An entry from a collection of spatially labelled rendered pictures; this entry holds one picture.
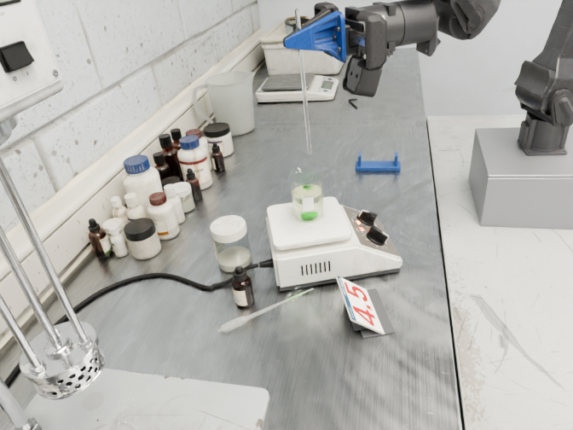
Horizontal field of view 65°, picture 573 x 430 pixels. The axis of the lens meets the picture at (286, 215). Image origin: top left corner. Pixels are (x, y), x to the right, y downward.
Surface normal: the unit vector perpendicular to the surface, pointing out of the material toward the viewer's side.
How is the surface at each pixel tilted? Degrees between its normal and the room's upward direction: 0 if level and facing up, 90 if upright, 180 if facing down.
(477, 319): 0
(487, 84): 90
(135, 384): 0
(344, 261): 90
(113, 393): 0
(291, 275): 90
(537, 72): 89
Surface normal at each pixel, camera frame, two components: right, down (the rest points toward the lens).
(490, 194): -0.21, 0.55
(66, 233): 0.97, 0.04
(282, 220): -0.10, -0.84
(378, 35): 0.28, 0.47
